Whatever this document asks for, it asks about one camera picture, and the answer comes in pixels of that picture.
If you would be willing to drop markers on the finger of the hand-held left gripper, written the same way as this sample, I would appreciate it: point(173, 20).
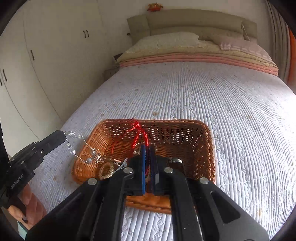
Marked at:
point(53, 141)

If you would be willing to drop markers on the beige padded headboard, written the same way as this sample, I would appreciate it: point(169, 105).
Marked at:
point(196, 20)

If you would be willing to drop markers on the person's left hand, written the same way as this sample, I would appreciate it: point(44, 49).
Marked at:
point(34, 206)

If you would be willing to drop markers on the folded yellow quilt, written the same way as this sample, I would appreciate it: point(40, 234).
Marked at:
point(208, 52)

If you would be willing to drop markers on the striped curtain with orange edge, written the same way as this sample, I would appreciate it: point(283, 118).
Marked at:
point(282, 46)

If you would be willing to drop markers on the silver hair clip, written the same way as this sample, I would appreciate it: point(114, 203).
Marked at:
point(120, 166)

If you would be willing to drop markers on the folded pink blanket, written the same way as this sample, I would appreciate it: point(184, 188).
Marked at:
point(196, 59)

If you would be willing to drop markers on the pink checked pillow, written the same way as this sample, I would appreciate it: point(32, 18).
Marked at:
point(242, 47)

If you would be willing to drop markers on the floral cream pillow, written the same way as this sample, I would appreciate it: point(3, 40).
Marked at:
point(161, 42)

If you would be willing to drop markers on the bedside nightstand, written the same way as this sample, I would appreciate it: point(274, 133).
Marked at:
point(111, 69)

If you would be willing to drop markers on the brown wicker basket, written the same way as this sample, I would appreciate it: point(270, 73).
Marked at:
point(185, 143)

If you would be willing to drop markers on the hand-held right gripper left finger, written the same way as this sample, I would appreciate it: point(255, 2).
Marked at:
point(143, 166)

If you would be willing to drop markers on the orange plush toy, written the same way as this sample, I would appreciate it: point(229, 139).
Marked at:
point(154, 7)

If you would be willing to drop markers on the white wardrobe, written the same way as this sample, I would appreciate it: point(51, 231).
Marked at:
point(57, 58)

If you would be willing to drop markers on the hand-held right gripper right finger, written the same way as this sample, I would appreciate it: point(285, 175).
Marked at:
point(152, 166)

